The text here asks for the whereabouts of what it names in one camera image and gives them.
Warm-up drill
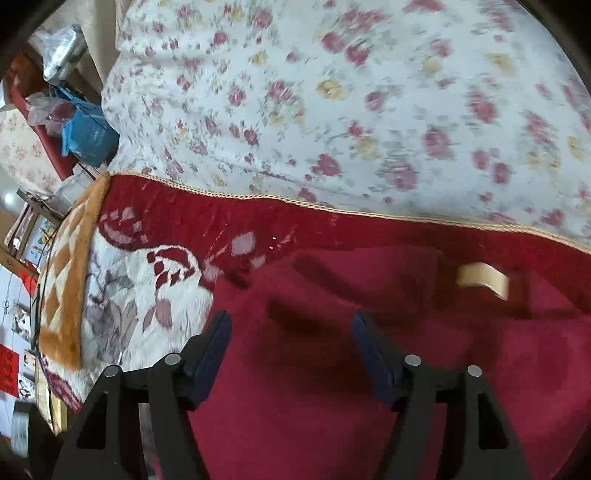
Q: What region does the floral print quilt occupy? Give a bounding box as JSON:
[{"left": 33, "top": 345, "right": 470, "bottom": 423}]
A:
[{"left": 100, "top": 0, "right": 591, "bottom": 254}]

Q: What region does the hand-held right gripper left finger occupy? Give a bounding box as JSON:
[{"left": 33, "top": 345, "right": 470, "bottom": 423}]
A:
[{"left": 51, "top": 310, "right": 233, "bottom": 480}]

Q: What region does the wooden rack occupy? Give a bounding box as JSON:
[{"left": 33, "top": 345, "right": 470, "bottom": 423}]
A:
[{"left": 4, "top": 188, "right": 66, "bottom": 278}]

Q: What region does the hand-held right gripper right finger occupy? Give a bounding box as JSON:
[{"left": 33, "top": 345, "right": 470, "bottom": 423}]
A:
[{"left": 351, "top": 311, "right": 533, "bottom": 480}]

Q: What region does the clear plastic bag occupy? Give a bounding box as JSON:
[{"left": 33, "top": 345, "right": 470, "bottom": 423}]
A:
[{"left": 25, "top": 92, "right": 77, "bottom": 138}]

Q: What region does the orange checkered plush blanket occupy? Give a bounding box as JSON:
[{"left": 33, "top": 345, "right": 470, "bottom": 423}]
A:
[{"left": 37, "top": 171, "right": 112, "bottom": 371}]

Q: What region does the blue plastic bag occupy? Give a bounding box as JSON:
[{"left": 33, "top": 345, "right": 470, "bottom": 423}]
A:
[{"left": 61, "top": 87, "right": 121, "bottom": 168}]

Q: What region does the red chair frame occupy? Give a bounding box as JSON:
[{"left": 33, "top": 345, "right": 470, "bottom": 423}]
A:
[{"left": 9, "top": 53, "right": 79, "bottom": 182}]

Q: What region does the silver plastic bag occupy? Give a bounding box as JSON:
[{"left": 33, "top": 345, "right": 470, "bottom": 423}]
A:
[{"left": 34, "top": 25, "right": 89, "bottom": 87}]

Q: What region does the red and white plush blanket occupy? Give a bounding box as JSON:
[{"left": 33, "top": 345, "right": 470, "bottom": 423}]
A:
[{"left": 39, "top": 171, "right": 591, "bottom": 416}]

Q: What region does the floral cushion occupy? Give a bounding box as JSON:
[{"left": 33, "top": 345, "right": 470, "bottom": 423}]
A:
[{"left": 0, "top": 111, "right": 62, "bottom": 195}]

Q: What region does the dark red fleece garment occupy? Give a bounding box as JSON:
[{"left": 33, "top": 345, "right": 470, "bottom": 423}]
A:
[{"left": 148, "top": 247, "right": 591, "bottom": 480}]

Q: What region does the sheet of printed photos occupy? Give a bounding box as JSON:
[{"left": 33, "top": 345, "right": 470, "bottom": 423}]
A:
[{"left": 0, "top": 265, "right": 43, "bottom": 403}]

